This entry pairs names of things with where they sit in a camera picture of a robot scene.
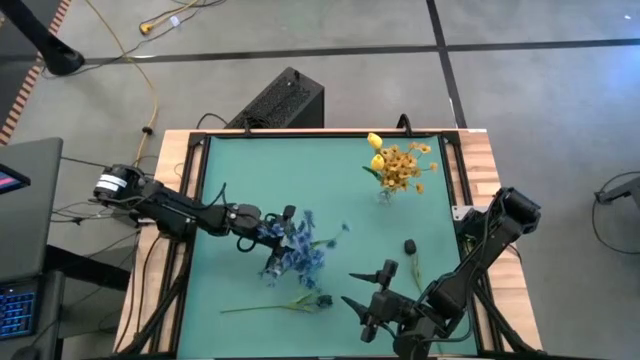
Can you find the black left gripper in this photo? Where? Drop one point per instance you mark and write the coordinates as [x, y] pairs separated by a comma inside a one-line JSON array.
[[247, 220]]

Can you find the computer monitor lit screen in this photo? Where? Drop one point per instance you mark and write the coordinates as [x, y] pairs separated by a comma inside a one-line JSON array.
[[10, 180]]

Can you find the yellow artificial tulip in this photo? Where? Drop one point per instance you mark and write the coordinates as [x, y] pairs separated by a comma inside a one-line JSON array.
[[377, 162], [375, 140]]

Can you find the yellow artificial flower bunch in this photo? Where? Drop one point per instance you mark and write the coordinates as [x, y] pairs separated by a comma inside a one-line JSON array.
[[400, 170]]

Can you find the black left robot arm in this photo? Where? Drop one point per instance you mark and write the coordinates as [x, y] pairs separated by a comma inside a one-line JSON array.
[[170, 210]]

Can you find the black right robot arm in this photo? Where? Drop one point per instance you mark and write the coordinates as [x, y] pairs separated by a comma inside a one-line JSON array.
[[480, 255]]

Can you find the laptop computer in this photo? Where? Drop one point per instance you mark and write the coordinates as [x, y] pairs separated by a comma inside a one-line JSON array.
[[30, 225]]

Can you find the aluminium bracket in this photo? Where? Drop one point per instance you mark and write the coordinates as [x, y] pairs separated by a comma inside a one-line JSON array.
[[459, 212]]

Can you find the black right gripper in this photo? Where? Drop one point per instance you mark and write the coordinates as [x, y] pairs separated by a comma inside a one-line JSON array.
[[390, 307]]

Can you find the blue artificial flower bunch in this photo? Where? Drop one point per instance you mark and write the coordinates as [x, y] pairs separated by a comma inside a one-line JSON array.
[[300, 235]]

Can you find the black computer tower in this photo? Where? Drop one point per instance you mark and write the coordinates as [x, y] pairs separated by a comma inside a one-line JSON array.
[[280, 100]]

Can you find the dark artificial tulip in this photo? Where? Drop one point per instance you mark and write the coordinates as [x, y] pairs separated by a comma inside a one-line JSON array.
[[325, 301], [410, 246]]

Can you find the black floor stand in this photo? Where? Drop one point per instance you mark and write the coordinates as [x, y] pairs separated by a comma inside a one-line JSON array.
[[60, 57]]

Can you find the teal table mat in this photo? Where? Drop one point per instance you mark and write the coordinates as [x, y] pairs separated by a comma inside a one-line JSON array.
[[280, 175]]

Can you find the clear glass vase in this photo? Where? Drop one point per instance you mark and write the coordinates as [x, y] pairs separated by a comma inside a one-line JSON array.
[[385, 199]]

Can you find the dark floor mat striped edge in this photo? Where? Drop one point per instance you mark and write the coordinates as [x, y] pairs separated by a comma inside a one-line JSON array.
[[15, 60]]

